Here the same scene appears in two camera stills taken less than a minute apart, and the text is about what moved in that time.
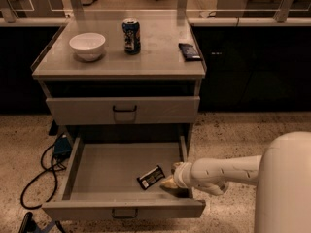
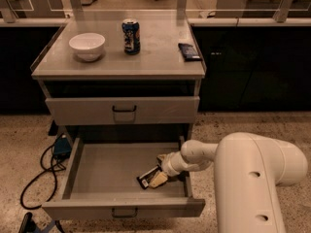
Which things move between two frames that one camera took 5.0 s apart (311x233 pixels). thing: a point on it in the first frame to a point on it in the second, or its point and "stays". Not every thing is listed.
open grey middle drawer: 103,181 stays
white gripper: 181,176 to 168,168
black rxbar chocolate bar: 151,177 stays
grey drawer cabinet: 120,72 stays
